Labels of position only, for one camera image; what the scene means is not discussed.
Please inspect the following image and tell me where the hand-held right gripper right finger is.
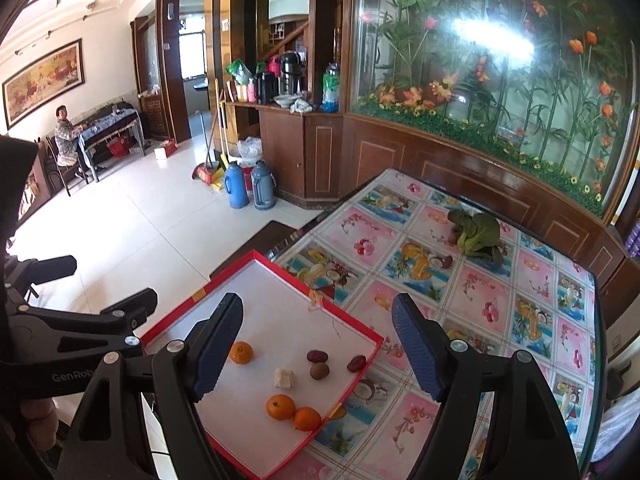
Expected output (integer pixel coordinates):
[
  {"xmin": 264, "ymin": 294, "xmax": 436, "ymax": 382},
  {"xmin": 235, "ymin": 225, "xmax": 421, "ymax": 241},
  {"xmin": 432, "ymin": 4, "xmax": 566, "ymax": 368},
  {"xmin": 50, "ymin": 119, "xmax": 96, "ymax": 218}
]
[{"xmin": 391, "ymin": 292, "xmax": 583, "ymax": 480}]

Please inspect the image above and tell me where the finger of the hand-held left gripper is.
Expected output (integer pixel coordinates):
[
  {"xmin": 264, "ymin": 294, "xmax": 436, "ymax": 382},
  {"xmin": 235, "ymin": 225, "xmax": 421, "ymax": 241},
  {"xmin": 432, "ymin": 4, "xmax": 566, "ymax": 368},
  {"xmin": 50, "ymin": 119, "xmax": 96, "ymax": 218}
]
[
  {"xmin": 12, "ymin": 287, "xmax": 160, "ymax": 361},
  {"xmin": 5, "ymin": 255, "xmax": 78, "ymax": 301}
]

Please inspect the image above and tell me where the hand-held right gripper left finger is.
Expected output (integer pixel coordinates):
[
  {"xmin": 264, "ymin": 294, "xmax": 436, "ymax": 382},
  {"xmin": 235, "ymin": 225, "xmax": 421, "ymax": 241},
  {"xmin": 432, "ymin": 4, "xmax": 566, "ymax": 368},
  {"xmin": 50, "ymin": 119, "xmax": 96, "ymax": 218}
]
[{"xmin": 60, "ymin": 292, "xmax": 245, "ymax": 480}]

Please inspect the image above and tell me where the red-rimmed white tray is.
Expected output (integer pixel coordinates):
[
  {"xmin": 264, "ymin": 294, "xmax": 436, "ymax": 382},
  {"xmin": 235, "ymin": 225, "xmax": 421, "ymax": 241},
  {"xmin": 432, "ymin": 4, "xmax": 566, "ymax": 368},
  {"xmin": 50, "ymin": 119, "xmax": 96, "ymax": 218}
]
[{"xmin": 140, "ymin": 251, "xmax": 385, "ymax": 480}]

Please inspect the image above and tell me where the person's left hand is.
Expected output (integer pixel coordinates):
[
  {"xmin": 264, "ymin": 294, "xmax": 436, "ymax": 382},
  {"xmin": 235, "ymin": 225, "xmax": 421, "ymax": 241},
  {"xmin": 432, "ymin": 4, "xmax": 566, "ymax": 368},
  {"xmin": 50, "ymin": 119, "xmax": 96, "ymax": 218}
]
[{"xmin": 19, "ymin": 396, "xmax": 61, "ymax": 456}]

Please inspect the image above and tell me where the orange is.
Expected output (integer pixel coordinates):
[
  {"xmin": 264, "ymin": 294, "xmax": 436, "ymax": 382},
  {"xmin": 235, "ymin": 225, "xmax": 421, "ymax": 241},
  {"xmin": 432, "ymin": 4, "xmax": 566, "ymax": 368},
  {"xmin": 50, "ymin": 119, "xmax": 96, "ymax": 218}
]
[
  {"xmin": 293, "ymin": 406, "xmax": 322, "ymax": 432},
  {"xmin": 229, "ymin": 341, "xmax": 255, "ymax": 365},
  {"xmin": 265, "ymin": 394, "xmax": 297, "ymax": 422}
]

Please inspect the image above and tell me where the printed fruit tablecloth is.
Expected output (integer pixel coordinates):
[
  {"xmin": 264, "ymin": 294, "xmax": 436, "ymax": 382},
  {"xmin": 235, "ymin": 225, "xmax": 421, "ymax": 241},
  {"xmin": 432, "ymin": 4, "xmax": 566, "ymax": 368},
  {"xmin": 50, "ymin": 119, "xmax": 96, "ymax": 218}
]
[{"xmin": 274, "ymin": 169, "xmax": 601, "ymax": 480}]

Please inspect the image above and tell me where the wooden chair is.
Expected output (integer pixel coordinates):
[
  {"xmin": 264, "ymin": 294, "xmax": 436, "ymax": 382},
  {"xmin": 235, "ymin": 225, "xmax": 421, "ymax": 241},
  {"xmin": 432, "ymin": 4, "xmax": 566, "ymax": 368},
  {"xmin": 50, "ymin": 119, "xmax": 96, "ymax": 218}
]
[{"xmin": 44, "ymin": 135, "xmax": 83, "ymax": 197}]

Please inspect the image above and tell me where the dark brown stool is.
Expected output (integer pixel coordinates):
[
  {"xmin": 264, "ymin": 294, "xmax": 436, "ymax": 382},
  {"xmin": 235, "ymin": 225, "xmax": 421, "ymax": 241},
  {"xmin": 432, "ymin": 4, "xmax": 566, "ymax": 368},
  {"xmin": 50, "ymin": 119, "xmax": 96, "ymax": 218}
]
[{"xmin": 209, "ymin": 220, "xmax": 321, "ymax": 281}]

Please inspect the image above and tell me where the red dustpan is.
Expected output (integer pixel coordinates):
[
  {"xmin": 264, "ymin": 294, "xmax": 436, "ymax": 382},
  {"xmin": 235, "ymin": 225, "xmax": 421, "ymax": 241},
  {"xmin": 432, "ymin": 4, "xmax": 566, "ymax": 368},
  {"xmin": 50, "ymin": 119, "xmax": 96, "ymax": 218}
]
[{"xmin": 192, "ymin": 162, "xmax": 226, "ymax": 191}]

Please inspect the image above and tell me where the cloth-covered side table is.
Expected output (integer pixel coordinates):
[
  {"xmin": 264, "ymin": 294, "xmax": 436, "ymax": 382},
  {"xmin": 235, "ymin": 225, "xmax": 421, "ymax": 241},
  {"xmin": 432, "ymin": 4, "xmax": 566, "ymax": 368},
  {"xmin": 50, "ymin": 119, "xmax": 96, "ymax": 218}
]
[{"xmin": 75, "ymin": 105, "xmax": 147, "ymax": 183}]

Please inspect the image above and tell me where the blue thermos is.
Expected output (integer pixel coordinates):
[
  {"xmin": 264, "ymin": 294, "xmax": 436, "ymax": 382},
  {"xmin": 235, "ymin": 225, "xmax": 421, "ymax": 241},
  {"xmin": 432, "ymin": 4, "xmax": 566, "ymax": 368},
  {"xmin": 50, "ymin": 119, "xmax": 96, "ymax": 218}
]
[{"xmin": 223, "ymin": 161, "xmax": 250, "ymax": 209}]

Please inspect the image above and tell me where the grey-blue thermos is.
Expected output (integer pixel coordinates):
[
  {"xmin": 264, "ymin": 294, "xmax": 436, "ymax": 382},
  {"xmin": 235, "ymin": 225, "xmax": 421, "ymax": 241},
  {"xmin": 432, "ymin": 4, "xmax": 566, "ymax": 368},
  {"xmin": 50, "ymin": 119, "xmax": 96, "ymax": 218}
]
[{"xmin": 250, "ymin": 160, "xmax": 277, "ymax": 211}]

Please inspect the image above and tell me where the wooden cabinet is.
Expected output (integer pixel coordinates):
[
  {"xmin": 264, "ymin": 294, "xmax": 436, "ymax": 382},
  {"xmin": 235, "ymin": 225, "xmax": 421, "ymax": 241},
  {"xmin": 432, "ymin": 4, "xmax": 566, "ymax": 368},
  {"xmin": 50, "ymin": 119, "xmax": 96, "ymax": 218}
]
[{"xmin": 220, "ymin": 97, "xmax": 640, "ymax": 311}]

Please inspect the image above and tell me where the clear plastic bag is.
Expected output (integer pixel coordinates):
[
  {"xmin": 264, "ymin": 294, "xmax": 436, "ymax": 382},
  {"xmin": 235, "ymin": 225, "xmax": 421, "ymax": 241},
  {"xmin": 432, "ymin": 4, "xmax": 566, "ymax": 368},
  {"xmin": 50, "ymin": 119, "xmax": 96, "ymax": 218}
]
[{"xmin": 236, "ymin": 136, "xmax": 263, "ymax": 161}]

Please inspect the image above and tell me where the purple patterned box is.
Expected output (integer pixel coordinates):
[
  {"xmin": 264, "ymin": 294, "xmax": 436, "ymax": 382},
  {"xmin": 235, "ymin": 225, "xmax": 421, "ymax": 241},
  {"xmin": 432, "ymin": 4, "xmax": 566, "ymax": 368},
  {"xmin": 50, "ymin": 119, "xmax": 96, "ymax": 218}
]
[{"xmin": 622, "ymin": 210, "xmax": 640, "ymax": 261}]

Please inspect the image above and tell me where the black thermal jug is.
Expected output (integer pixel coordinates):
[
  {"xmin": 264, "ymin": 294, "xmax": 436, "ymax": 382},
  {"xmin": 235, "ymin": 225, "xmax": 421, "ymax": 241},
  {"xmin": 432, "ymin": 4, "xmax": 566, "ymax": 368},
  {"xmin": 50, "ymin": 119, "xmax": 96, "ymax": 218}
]
[{"xmin": 253, "ymin": 71, "xmax": 278, "ymax": 106}]

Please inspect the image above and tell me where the green bag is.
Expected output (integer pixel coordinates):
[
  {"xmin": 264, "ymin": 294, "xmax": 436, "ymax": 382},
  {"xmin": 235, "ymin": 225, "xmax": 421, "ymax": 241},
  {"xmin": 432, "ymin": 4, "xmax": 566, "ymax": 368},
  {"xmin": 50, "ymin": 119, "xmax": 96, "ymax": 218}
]
[{"xmin": 226, "ymin": 59, "xmax": 253, "ymax": 86}]

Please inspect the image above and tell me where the plastic water bottle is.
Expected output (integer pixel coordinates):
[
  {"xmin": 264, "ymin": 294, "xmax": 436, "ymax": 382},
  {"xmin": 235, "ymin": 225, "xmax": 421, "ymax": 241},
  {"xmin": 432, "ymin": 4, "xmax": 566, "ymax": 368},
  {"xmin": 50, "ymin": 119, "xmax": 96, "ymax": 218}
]
[{"xmin": 321, "ymin": 62, "xmax": 342, "ymax": 113}]

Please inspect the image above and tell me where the black pump pot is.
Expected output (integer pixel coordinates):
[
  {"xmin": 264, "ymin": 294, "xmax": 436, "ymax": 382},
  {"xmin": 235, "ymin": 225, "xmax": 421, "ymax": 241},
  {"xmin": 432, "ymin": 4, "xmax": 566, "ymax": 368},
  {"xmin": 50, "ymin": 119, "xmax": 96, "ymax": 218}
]
[{"xmin": 279, "ymin": 51, "xmax": 301, "ymax": 97}]

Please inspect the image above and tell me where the glass artificial flower display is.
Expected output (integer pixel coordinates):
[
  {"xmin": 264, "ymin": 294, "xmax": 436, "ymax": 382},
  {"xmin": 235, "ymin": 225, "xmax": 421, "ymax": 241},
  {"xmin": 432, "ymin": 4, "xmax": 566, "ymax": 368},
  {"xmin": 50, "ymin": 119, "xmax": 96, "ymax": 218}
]
[{"xmin": 348, "ymin": 0, "xmax": 638, "ymax": 221}]

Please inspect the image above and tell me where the framed wall painting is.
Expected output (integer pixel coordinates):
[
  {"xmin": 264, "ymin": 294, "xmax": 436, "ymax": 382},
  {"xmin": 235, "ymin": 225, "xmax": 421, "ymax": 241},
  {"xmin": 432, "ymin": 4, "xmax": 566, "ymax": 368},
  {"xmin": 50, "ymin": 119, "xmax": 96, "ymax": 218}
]
[{"xmin": 1, "ymin": 37, "xmax": 85, "ymax": 130}]

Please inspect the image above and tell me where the yellow-handled broom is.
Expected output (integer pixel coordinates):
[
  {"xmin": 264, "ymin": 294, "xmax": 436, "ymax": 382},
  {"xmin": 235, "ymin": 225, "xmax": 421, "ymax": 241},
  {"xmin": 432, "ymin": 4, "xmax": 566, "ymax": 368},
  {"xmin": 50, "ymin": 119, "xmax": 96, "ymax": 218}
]
[{"xmin": 214, "ymin": 79, "xmax": 232, "ymax": 171}]

